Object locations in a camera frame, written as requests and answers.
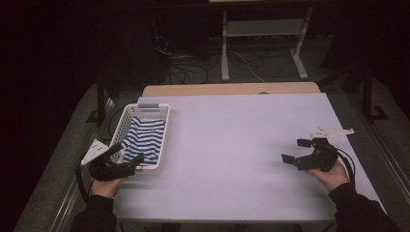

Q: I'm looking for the black metal stand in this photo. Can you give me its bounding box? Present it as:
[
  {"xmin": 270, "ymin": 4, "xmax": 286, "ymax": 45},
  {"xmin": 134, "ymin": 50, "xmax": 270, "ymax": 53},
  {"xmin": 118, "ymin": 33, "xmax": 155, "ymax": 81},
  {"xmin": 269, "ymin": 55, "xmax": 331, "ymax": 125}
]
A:
[
  {"xmin": 86, "ymin": 76, "xmax": 124, "ymax": 126},
  {"xmin": 361, "ymin": 63, "xmax": 390, "ymax": 124}
]

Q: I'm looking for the grey metal stand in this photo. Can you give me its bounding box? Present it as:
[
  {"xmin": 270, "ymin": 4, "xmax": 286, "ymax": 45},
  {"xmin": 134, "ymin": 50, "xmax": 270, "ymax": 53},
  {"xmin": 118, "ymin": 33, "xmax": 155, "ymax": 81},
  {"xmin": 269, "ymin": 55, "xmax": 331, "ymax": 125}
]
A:
[{"xmin": 220, "ymin": 6, "xmax": 313, "ymax": 82}]

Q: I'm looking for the person's right hand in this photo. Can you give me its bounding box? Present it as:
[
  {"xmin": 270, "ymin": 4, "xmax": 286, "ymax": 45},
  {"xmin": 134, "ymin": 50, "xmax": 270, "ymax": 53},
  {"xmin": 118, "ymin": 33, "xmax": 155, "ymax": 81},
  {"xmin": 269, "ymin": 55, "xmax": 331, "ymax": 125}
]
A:
[{"xmin": 306, "ymin": 160, "xmax": 351, "ymax": 193}]

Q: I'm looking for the bundle of floor cables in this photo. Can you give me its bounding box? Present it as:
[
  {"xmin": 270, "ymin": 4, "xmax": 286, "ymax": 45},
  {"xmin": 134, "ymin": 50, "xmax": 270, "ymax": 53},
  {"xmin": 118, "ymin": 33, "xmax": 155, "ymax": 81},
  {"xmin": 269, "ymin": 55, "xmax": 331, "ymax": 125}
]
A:
[{"xmin": 154, "ymin": 34, "xmax": 269, "ymax": 85}]

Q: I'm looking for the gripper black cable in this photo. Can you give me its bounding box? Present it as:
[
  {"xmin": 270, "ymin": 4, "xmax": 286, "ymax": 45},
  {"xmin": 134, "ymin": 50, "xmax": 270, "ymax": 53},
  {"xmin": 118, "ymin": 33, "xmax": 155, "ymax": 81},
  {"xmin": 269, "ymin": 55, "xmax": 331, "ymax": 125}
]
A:
[
  {"xmin": 335, "ymin": 148, "xmax": 357, "ymax": 189},
  {"xmin": 74, "ymin": 158, "xmax": 95, "ymax": 204}
]

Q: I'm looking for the blue white striped cloth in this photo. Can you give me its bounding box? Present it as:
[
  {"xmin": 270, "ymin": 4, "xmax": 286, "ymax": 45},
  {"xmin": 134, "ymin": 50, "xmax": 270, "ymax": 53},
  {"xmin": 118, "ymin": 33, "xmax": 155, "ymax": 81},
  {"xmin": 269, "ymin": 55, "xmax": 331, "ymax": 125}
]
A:
[{"xmin": 121, "ymin": 116, "xmax": 167, "ymax": 167}]

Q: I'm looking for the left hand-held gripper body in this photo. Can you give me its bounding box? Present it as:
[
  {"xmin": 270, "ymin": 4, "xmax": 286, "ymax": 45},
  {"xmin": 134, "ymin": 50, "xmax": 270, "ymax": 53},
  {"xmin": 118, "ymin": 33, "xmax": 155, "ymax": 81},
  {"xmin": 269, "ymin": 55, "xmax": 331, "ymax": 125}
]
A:
[{"xmin": 80, "ymin": 138, "xmax": 137, "ymax": 182}]

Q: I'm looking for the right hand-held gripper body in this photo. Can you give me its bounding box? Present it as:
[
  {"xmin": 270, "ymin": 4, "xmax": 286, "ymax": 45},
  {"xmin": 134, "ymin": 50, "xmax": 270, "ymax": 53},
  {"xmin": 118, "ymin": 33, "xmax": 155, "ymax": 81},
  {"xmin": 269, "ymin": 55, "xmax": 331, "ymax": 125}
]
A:
[{"xmin": 296, "ymin": 127, "xmax": 355, "ymax": 173}]

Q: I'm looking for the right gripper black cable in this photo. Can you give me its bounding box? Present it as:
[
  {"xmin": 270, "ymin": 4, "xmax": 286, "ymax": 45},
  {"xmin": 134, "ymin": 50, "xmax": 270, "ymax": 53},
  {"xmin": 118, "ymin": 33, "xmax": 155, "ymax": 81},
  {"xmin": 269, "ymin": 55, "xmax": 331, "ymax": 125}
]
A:
[{"xmin": 335, "ymin": 148, "xmax": 357, "ymax": 189}]

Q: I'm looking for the white perforated plastic basket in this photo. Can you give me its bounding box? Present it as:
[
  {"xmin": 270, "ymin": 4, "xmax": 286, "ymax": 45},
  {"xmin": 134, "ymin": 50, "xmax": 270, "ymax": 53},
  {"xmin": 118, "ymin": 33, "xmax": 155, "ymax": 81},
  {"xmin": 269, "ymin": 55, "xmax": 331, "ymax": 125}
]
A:
[{"xmin": 109, "ymin": 101, "xmax": 171, "ymax": 177}]

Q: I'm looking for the person's left hand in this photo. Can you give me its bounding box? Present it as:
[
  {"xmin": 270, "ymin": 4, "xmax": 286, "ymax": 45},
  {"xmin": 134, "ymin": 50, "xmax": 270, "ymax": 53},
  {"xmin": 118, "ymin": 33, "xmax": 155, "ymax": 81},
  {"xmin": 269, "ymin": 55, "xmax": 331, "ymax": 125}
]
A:
[{"xmin": 90, "ymin": 177, "xmax": 125, "ymax": 198}]

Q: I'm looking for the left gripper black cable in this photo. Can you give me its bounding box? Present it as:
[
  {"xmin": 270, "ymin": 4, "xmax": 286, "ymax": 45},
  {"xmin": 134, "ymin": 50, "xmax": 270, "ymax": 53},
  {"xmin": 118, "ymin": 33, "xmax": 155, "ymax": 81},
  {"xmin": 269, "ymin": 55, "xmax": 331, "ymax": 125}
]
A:
[{"xmin": 74, "ymin": 158, "xmax": 95, "ymax": 204}]

